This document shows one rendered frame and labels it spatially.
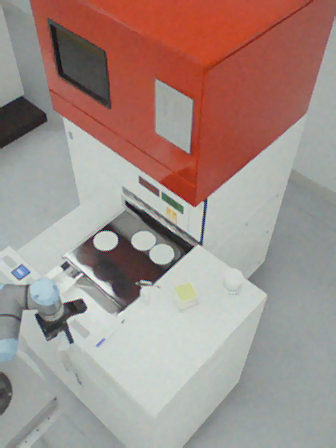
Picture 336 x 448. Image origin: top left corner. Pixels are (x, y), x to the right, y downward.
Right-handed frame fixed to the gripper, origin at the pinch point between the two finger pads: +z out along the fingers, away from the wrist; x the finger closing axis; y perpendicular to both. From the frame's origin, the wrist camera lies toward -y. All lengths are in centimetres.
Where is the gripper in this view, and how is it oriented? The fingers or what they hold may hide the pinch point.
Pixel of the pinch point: (66, 332)
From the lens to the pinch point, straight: 175.4
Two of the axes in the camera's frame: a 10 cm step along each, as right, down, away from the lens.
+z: -0.4, 5.7, 8.2
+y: -8.5, 4.2, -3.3
